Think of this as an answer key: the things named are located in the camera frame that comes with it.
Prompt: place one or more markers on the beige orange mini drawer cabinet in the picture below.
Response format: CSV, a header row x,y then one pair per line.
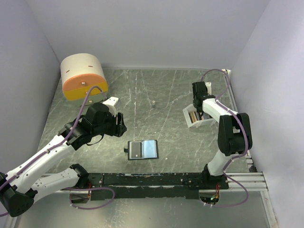
x,y
80,72

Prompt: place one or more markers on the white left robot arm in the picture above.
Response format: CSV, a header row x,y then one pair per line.
x,y
21,187

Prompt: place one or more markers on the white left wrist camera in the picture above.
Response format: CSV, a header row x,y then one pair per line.
x,y
110,103

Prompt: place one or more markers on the white card tray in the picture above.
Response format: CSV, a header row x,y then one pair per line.
x,y
197,124

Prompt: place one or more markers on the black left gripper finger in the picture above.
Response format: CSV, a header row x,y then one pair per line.
x,y
119,119
120,130

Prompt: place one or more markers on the gold black card stack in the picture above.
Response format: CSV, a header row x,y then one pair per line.
x,y
194,116

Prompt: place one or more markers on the black leather card holder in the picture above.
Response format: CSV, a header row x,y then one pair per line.
x,y
149,150

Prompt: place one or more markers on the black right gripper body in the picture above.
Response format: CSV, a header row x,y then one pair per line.
x,y
198,110

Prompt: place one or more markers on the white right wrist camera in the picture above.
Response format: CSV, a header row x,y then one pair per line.
x,y
209,89

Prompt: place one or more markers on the black VIP card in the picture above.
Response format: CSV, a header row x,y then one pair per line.
x,y
135,150

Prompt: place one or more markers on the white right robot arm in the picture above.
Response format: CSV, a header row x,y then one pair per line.
x,y
234,136

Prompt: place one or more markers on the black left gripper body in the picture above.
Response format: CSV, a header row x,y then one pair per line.
x,y
110,125

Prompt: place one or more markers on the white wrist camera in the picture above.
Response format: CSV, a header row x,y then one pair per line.
x,y
209,89
110,103

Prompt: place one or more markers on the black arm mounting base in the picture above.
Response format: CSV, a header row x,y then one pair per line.
x,y
151,185

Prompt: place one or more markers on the aluminium rail frame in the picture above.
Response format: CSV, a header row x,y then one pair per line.
x,y
267,204

